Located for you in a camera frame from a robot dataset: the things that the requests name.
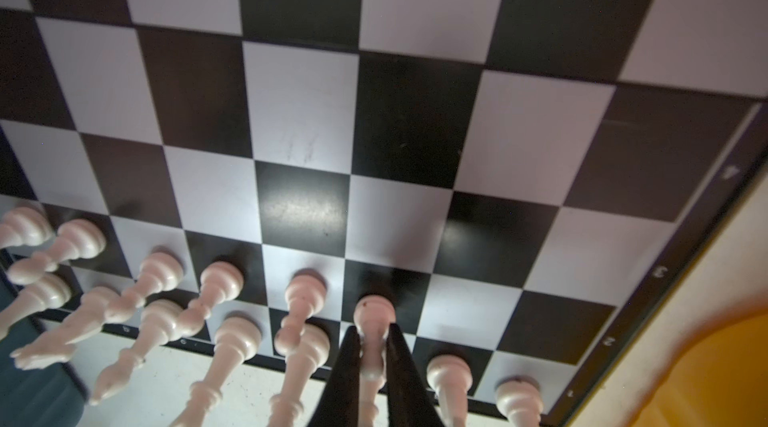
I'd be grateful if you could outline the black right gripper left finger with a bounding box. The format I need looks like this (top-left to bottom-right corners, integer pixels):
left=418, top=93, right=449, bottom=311
left=307, top=326, right=361, bottom=427

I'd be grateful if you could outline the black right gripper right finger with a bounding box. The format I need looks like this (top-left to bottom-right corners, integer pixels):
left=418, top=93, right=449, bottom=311
left=385, top=323, right=444, bottom=427

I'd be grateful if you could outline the white chess pawn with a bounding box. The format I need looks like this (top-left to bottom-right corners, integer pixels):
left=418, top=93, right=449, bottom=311
left=354, top=295, right=396, bottom=426

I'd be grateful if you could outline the black white chess board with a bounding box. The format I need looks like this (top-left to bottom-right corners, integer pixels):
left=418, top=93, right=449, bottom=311
left=1, top=0, right=767, bottom=426

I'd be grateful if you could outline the teal plastic tray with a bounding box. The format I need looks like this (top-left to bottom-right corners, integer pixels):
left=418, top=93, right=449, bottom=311
left=1, top=320, right=85, bottom=426

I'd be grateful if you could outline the yellow plastic tray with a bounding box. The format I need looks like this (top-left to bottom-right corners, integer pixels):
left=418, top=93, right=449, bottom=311
left=632, top=310, right=767, bottom=426

